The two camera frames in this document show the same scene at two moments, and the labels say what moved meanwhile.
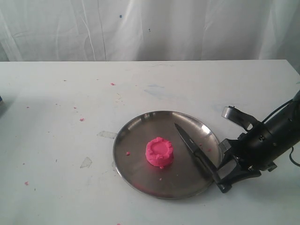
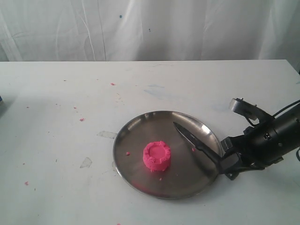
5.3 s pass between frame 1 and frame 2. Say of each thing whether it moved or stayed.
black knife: moved
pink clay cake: moved
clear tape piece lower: stayed
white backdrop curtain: stayed
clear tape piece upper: stayed
